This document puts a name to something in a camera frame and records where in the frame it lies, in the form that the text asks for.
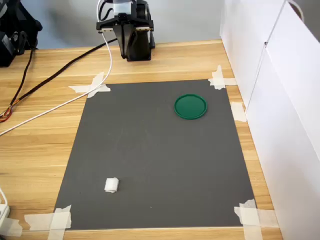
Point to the black chair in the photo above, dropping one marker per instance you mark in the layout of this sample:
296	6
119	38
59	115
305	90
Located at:
20	17

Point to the white partition panel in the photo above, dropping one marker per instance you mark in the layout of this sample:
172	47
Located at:
245	37
295	125

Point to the round green lid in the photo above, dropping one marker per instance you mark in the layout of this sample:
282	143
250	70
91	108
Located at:
190	107

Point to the dark grey mat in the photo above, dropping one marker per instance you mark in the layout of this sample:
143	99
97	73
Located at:
150	150

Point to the white gripper camera box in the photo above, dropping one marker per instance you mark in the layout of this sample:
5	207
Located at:
122	8

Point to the white tape strip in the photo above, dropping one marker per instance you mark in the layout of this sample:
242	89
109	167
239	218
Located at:
238	112
268	217
219	72
228	81
98	80
37	221
82	88
252	225
11	226
58	233

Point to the small white plastic terminal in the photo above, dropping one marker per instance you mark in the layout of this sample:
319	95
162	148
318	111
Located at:
111	185

